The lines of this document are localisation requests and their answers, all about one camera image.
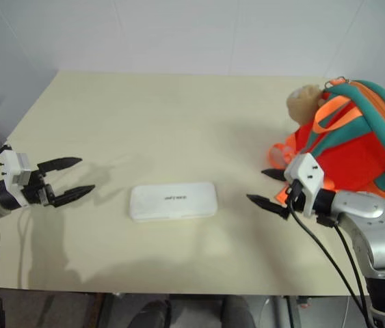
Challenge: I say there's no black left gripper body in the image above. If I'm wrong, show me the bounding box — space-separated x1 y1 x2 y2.
23 168 57 208

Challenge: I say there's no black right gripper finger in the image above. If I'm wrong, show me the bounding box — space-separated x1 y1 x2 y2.
245 193 291 221
261 167 287 182

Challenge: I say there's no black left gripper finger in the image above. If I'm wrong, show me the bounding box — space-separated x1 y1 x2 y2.
45 184 96 208
36 156 83 174

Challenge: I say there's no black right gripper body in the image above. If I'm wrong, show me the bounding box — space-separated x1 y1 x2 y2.
282 170 308 220

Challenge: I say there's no orange and green backpack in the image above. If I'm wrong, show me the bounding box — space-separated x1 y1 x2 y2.
267 77 385 202

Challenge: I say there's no white rectangular case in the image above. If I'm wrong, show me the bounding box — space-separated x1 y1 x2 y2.
129 181 218 223

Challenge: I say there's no beige plush toy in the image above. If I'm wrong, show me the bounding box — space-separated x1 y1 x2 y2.
287 85 327 124

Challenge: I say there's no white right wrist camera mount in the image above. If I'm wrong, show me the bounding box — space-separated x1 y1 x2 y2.
283 152 326 218

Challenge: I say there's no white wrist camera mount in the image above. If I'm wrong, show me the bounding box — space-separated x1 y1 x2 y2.
0 150 33 208
283 152 326 218

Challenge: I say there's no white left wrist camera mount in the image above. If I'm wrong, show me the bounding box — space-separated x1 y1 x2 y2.
0 150 33 208

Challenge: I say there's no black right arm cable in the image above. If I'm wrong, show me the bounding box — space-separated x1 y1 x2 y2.
316 215 376 328
287 180 370 328

